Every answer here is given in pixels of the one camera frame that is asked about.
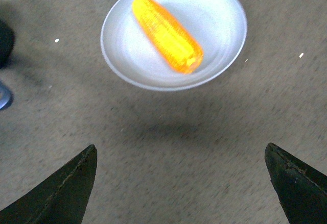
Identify light blue plate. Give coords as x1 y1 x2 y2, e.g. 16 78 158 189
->
101 0 247 91

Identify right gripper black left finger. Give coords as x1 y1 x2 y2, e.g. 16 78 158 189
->
1 145 97 223

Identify yellow corn cob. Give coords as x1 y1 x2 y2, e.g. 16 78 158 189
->
132 0 204 74

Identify dark blue pot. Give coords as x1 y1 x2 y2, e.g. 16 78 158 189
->
1 20 15 110

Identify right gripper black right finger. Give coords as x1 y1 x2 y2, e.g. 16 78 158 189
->
265 143 326 223

